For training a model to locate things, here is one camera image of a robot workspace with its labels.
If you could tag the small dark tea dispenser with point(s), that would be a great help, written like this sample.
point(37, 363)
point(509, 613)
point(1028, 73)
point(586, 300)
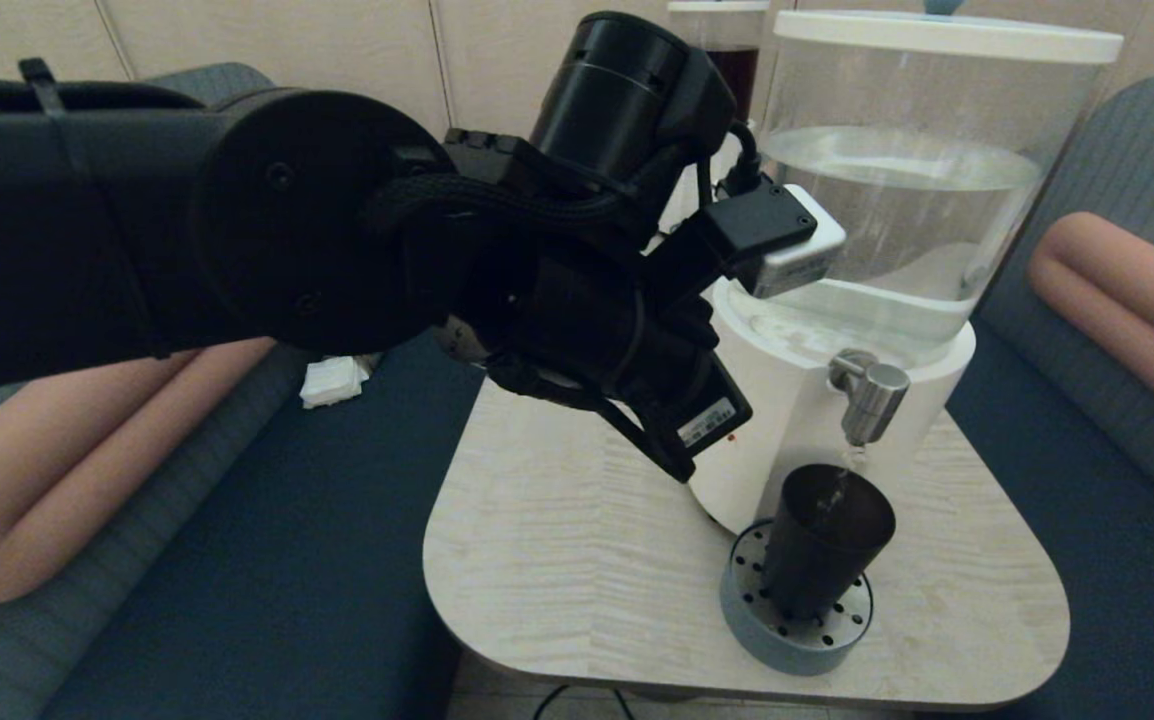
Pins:
point(737, 30)

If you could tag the empty teal bench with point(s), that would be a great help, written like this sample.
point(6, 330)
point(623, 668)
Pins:
point(1087, 560)

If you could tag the teal bench with snack packet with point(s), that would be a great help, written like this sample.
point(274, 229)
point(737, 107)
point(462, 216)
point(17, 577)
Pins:
point(287, 560)

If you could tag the long pink bolster cushion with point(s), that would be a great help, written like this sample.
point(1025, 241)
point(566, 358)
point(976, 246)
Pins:
point(87, 440)

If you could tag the silver water dispenser tap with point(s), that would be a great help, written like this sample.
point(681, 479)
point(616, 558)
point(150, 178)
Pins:
point(872, 395)

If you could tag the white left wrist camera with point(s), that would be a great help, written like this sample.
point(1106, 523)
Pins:
point(777, 240)

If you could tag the large white water dispenser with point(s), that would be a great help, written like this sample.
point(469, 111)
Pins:
point(807, 420)

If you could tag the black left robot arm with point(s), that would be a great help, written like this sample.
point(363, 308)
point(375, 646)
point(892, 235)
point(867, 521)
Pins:
point(137, 220)

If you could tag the black plastic cup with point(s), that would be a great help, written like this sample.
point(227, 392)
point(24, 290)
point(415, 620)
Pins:
point(817, 550)

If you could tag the white folded napkins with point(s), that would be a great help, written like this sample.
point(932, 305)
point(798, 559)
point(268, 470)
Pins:
point(334, 383)

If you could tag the large blue drip tray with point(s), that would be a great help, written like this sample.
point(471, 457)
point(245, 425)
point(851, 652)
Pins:
point(747, 625)

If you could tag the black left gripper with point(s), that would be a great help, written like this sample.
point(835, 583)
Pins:
point(617, 330)

